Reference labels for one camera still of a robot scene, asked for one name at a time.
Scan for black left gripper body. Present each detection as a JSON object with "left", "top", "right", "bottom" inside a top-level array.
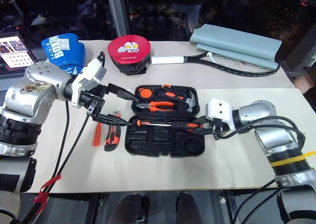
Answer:
[{"left": 79, "top": 84, "right": 110, "bottom": 116}]

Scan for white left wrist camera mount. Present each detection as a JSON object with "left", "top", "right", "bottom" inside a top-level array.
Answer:
[{"left": 71, "top": 56, "right": 107, "bottom": 109}]

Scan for orange handled pliers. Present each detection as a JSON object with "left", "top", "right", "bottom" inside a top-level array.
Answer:
[{"left": 135, "top": 100, "right": 175, "bottom": 113}]

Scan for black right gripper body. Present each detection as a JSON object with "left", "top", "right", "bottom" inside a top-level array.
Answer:
[{"left": 209, "top": 118, "right": 231, "bottom": 141}]

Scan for open laptop computer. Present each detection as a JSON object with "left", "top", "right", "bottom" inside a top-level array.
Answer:
[{"left": 0, "top": 31, "right": 46, "bottom": 73}]

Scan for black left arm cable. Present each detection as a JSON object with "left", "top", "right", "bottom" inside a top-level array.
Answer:
[
  {"left": 21, "top": 114, "right": 90, "bottom": 224},
  {"left": 37, "top": 100, "right": 70, "bottom": 210}
]

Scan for black hanging cable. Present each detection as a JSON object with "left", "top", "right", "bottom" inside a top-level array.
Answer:
[{"left": 231, "top": 181, "right": 282, "bottom": 224}]

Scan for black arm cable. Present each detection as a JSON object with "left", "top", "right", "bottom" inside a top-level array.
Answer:
[
  {"left": 239, "top": 124, "right": 303, "bottom": 140},
  {"left": 217, "top": 114, "right": 307, "bottom": 146},
  {"left": 37, "top": 100, "right": 70, "bottom": 210},
  {"left": 21, "top": 114, "right": 90, "bottom": 224}
]

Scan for red boxing focus mitt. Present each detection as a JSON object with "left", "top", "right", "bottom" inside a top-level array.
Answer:
[{"left": 107, "top": 35, "right": 152, "bottom": 76}]

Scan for black electrical tape roll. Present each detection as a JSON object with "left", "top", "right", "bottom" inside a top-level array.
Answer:
[{"left": 185, "top": 137, "right": 204, "bottom": 153}]

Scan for grey window frame post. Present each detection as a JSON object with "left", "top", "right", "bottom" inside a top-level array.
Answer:
[{"left": 107, "top": 0, "right": 130, "bottom": 37}]

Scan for black white tennis racket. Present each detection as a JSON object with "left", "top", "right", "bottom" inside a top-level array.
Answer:
[{"left": 151, "top": 51, "right": 281, "bottom": 77}]

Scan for black plastic tool case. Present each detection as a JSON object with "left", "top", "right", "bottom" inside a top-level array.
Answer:
[{"left": 124, "top": 84, "right": 207, "bottom": 158}]

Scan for red cable tie tape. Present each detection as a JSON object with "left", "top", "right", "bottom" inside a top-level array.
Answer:
[{"left": 33, "top": 174, "right": 62, "bottom": 216}]

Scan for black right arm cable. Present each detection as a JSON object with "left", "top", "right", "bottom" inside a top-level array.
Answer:
[
  {"left": 239, "top": 124, "right": 303, "bottom": 140},
  {"left": 217, "top": 114, "right": 307, "bottom": 146}
]

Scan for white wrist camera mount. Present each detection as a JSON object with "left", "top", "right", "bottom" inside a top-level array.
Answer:
[
  {"left": 205, "top": 98, "right": 235, "bottom": 123},
  {"left": 71, "top": 56, "right": 107, "bottom": 109}
]

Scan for orange voltage tester pen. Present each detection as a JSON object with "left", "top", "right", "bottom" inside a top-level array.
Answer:
[{"left": 92, "top": 122, "right": 102, "bottom": 147}]

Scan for orange round tape measure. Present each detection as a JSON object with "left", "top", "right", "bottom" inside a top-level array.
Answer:
[{"left": 137, "top": 87, "right": 154, "bottom": 99}]

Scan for bystander person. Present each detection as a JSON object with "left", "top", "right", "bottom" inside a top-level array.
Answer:
[{"left": 293, "top": 72, "right": 316, "bottom": 96}]

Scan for dark rounded shape under table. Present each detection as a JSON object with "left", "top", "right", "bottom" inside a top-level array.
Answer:
[
  {"left": 115, "top": 193, "right": 151, "bottom": 224},
  {"left": 175, "top": 191, "right": 202, "bottom": 224}
]

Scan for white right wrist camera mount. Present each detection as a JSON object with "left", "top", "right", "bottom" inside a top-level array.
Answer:
[{"left": 205, "top": 98, "right": 235, "bottom": 123}]

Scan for orange black utility knife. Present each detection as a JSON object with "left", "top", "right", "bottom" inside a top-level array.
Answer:
[{"left": 103, "top": 111, "right": 122, "bottom": 152}]

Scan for blue boxing glove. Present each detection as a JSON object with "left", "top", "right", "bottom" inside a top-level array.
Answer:
[{"left": 40, "top": 33, "right": 87, "bottom": 76}]

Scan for grey folded mat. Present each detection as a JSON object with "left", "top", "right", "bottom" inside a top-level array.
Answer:
[{"left": 189, "top": 24, "right": 282, "bottom": 71}]

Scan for claw hammer black orange handle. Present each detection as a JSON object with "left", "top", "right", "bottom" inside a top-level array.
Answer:
[{"left": 156, "top": 88, "right": 197, "bottom": 112}]

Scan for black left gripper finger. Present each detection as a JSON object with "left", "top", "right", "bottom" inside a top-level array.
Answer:
[
  {"left": 107, "top": 83, "right": 139, "bottom": 102},
  {"left": 91, "top": 112, "right": 132, "bottom": 128}
]

